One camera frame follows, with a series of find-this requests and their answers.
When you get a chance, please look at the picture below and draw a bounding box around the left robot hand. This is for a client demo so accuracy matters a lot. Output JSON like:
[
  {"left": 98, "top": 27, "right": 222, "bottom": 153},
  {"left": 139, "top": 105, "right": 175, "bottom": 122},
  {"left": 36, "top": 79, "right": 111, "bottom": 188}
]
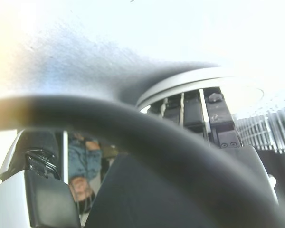
[{"left": 0, "top": 86, "right": 285, "bottom": 228}]

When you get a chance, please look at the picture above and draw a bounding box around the person in blue clothes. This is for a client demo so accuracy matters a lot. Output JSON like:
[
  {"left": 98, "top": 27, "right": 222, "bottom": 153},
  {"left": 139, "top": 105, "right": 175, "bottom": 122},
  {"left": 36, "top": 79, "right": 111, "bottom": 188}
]
[{"left": 67, "top": 133, "right": 103, "bottom": 214}]

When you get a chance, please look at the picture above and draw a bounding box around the silver wire dish rack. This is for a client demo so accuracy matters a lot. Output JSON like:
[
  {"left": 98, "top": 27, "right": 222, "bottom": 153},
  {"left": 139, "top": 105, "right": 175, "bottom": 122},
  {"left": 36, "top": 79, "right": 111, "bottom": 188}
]
[{"left": 235, "top": 95, "right": 285, "bottom": 160}]

